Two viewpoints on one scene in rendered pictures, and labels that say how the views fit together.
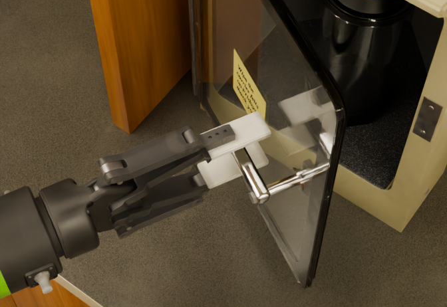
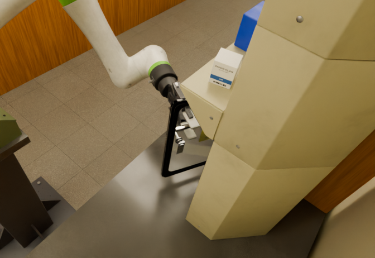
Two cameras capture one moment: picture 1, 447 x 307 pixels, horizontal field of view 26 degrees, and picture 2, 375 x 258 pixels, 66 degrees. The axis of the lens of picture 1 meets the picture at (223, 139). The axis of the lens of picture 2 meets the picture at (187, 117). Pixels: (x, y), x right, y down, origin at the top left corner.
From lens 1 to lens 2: 0.74 m
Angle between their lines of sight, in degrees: 46
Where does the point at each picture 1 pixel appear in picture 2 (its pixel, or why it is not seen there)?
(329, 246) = (181, 194)
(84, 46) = not seen: hidden behind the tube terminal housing
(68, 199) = (170, 80)
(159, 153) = (180, 94)
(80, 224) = (163, 84)
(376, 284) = (166, 207)
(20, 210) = (166, 70)
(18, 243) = (158, 70)
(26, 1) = not seen: hidden behind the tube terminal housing
